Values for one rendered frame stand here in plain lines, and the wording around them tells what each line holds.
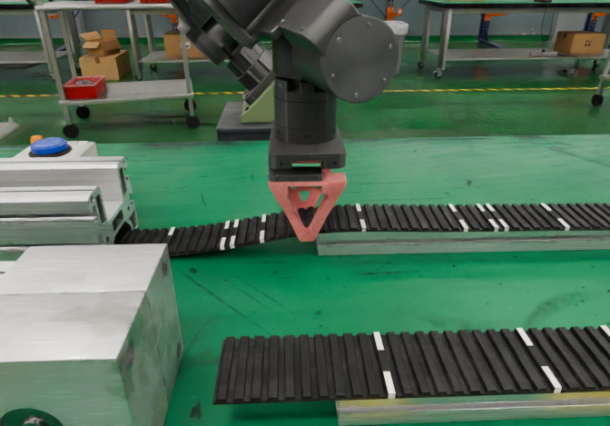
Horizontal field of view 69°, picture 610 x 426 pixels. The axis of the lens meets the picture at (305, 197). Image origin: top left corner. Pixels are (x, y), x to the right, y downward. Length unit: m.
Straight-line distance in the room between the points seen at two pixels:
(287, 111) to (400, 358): 0.21
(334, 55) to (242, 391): 0.21
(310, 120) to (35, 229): 0.26
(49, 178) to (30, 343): 0.28
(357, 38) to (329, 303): 0.22
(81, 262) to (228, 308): 0.14
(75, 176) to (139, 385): 0.28
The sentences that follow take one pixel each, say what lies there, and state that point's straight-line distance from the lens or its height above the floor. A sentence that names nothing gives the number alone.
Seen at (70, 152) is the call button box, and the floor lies 0.84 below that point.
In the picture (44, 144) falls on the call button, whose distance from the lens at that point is 0.62.
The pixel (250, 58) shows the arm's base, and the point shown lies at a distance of 0.89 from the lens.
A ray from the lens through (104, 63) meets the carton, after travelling 5.46.
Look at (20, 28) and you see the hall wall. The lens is 8.99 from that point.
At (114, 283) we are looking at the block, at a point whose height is 0.87.
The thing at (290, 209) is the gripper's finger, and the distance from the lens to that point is 0.40.
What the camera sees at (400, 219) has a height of 0.82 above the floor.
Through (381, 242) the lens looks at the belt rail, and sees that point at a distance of 0.46.
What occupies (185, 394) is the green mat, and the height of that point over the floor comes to 0.78.
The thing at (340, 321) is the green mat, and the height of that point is 0.78.
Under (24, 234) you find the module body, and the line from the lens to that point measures 0.46.
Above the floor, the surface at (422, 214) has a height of 0.81.
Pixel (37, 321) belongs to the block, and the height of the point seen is 0.87.
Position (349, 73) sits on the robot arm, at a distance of 0.31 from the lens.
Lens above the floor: 1.03
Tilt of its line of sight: 27 degrees down
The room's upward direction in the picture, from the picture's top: straight up
